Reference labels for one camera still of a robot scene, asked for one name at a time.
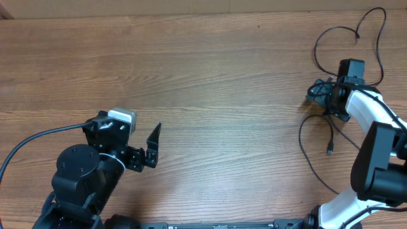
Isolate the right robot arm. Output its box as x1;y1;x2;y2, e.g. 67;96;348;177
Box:
302;59;406;228

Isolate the black usb cable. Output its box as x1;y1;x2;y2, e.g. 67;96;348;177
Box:
313;6;387;87
298;113;362;195

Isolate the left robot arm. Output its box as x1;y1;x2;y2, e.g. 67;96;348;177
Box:
34;108;162;229

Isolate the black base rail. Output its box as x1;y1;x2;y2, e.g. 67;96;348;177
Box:
104;213;306;229

